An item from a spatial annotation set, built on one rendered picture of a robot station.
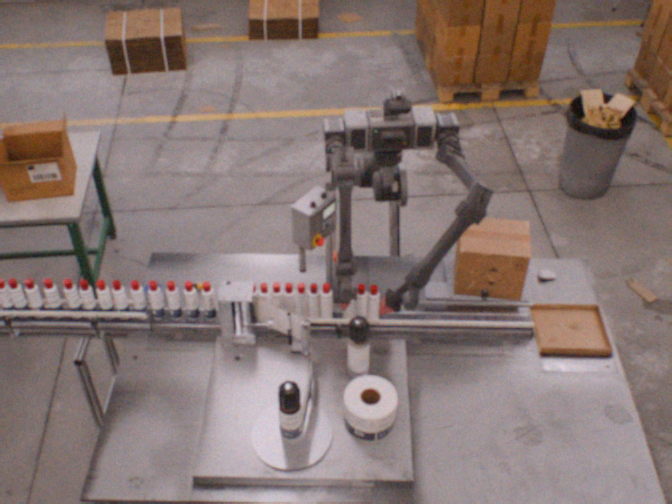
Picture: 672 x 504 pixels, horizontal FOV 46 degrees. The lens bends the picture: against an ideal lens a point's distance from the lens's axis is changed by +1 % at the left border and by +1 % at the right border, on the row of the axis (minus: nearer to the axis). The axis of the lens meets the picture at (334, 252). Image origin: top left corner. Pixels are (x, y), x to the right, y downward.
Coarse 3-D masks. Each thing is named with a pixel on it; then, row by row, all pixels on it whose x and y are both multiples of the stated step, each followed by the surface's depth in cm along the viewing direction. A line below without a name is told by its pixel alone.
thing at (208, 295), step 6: (204, 282) 327; (204, 288) 326; (210, 288) 328; (204, 294) 328; (210, 294) 328; (204, 300) 330; (210, 300) 330; (204, 306) 334; (210, 306) 332; (210, 312) 335; (216, 312) 338; (210, 318) 337; (216, 318) 339
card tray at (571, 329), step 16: (544, 304) 348; (560, 304) 348; (576, 304) 348; (592, 304) 348; (544, 320) 345; (560, 320) 345; (576, 320) 345; (592, 320) 345; (544, 336) 338; (560, 336) 338; (576, 336) 338; (592, 336) 338; (608, 336) 334; (544, 352) 331; (560, 352) 331; (576, 352) 331; (592, 352) 330; (608, 352) 330
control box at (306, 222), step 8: (312, 192) 309; (320, 192) 309; (304, 200) 305; (312, 200) 305; (320, 200) 305; (328, 200) 306; (296, 208) 302; (304, 208) 302; (312, 208) 302; (320, 208) 303; (296, 216) 304; (304, 216) 301; (312, 216) 300; (320, 216) 305; (328, 216) 311; (296, 224) 307; (304, 224) 304; (312, 224) 302; (320, 224) 308; (296, 232) 310; (304, 232) 307; (312, 232) 305; (320, 232) 310; (328, 232) 316; (296, 240) 313; (304, 240) 310; (312, 240) 308; (312, 248) 311
